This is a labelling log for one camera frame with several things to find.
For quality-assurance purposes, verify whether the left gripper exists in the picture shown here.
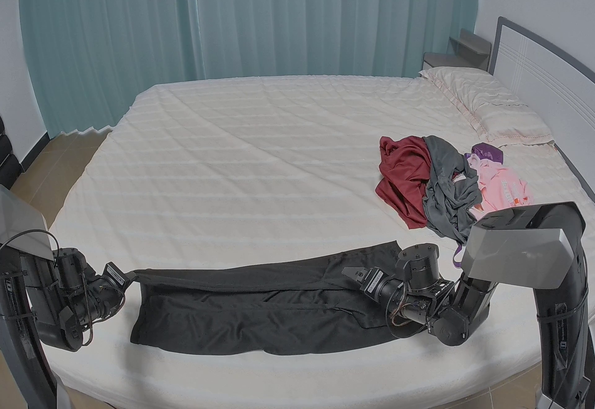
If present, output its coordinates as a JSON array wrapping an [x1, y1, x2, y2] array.
[[91, 262, 131, 301]]

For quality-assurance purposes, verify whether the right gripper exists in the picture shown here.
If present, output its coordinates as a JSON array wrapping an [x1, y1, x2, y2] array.
[[342, 265, 405, 305]]

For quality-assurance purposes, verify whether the black T-shirt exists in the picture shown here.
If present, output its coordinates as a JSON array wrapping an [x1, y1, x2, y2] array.
[[126, 239, 417, 356]]

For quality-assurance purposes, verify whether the bed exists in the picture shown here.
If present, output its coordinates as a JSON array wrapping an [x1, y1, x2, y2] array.
[[44, 16, 595, 409]]

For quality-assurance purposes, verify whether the grey garment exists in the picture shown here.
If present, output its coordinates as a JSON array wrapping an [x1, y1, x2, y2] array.
[[422, 135, 483, 244]]

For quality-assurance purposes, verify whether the dark red garment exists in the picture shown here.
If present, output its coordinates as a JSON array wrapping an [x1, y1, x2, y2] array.
[[376, 136, 430, 229]]

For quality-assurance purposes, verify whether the black padded chair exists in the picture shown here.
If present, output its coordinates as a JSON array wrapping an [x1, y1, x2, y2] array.
[[0, 116, 21, 187]]

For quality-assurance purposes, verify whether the pink T-shirt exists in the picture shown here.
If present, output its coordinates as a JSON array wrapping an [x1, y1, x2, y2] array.
[[465, 155, 535, 222]]

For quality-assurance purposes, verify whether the purple garment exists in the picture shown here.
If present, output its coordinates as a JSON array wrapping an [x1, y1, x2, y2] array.
[[453, 142, 505, 269]]

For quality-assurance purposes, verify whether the cream pillow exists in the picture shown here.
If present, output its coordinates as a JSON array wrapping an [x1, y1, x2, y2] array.
[[418, 66, 555, 146]]

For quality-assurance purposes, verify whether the blue-green curtain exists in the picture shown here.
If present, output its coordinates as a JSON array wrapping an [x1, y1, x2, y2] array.
[[193, 0, 482, 80], [19, 0, 205, 138]]

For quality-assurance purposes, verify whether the grey bedside table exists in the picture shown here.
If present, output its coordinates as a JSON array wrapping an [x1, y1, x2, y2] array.
[[423, 28, 492, 72]]

